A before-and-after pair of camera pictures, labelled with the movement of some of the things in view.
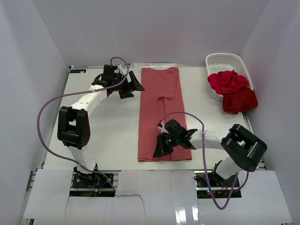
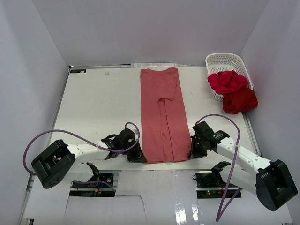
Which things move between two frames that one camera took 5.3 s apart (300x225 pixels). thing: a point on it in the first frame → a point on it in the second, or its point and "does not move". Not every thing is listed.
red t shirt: x=237 y=97 does not move
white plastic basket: x=217 y=62 does not move
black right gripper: x=161 y=149 → x=195 y=153
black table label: x=78 y=71 does not move
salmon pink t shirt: x=161 y=95 does not move
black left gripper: x=134 y=85 → x=137 y=156
